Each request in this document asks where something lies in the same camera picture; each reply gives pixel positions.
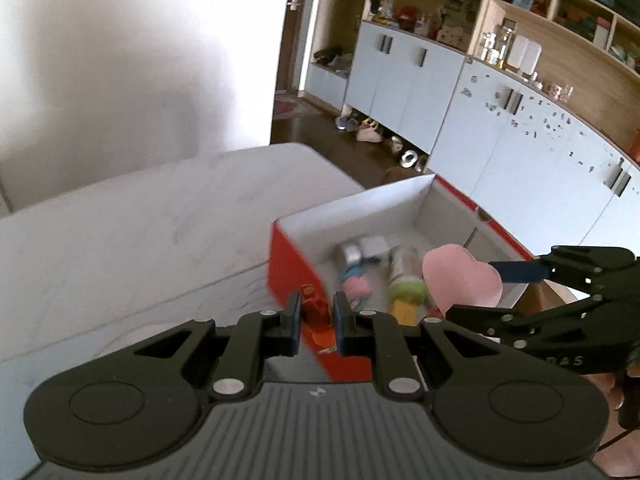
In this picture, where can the white wall cabinet unit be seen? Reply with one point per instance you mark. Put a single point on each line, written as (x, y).
(415, 85)

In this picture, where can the white canister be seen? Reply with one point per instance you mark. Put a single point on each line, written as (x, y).
(519, 52)
(532, 57)

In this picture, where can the pink-headed figurine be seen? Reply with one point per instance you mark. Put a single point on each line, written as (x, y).
(357, 287)

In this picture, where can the patterned door rug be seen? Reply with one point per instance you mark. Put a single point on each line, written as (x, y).
(287, 109)

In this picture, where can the pink heart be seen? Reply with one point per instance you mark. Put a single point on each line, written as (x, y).
(460, 275)

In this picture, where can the group of shelf trinkets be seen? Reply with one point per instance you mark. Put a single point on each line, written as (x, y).
(407, 15)

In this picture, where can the red shoe box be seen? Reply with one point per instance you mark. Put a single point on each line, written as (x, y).
(290, 260)

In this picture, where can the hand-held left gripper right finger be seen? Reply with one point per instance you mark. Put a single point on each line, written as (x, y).
(340, 327)

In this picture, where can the small red toy figure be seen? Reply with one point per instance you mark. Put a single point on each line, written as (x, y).
(316, 310)

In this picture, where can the grey slipper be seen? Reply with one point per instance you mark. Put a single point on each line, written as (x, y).
(344, 122)

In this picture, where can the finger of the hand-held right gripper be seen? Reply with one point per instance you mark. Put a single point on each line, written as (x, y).
(520, 270)
(500, 322)

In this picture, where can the pink shoe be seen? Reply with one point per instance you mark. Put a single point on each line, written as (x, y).
(369, 133)

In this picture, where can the shoes in cabinet cubby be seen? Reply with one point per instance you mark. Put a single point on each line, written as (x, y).
(327, 55)

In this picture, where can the beige shoe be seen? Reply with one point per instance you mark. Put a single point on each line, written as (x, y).
(395, 144)

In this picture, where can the silver shoe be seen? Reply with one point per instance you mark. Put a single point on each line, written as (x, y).
(410, 158)

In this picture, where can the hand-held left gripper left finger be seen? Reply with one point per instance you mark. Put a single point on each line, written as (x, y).
(296, 325)

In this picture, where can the small yellow box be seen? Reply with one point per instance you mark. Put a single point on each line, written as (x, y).
(407, 312)

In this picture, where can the group of glass bottles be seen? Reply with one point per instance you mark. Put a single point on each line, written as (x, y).
(502, 40)

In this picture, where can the brown door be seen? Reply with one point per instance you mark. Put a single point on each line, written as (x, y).
(290, 45)

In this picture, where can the clear jar with green lid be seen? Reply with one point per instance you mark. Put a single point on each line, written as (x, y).
(405, 270)

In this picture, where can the person's right hand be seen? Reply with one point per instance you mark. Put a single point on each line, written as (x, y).
(610, 387)

